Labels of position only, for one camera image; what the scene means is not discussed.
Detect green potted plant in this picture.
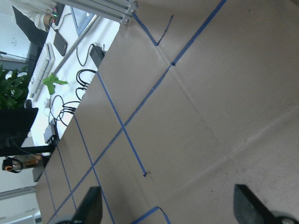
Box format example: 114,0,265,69
0,64,32,110

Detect black smartphone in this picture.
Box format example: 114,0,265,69
53,32,68,56

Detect blue teach pendant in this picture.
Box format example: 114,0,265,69
70,7,95,36

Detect white keyboard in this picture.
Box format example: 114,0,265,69
28,42,55,102

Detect black power adapter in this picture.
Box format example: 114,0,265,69
89,44,105,68

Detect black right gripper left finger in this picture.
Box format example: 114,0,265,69
71,186,102,224

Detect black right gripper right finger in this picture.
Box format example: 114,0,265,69
233,184,279,224

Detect green plastic tool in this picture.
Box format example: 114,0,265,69
43,73,68,95

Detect aluminium frame post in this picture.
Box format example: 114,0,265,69
57,0,138,25

